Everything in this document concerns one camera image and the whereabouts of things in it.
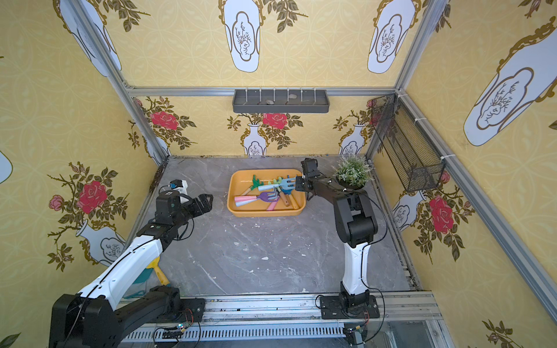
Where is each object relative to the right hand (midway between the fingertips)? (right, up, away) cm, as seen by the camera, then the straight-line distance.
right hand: (300, 182), depth 103 cm
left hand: (-38, -6, -19) cm, 43 cm away
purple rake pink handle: (-17, -7, -3) cm, 19 cm away
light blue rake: (-8, -1, +3) cm, 9 cm away
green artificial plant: (+20, +6, -15) cm, 26 cm away
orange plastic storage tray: (-29, +2, +5) cm, 30 cm away
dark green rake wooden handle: (-22, 0, +4) cm, 22 cm away
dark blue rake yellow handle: (-6, -5, 0) cm, 7 cm away
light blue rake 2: (-26, -9, -3) cm, 27 cm away
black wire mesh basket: (+43, +9, -19) cm, 48 cm away
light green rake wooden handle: (-13, +1, +3) cm, 13 cm away
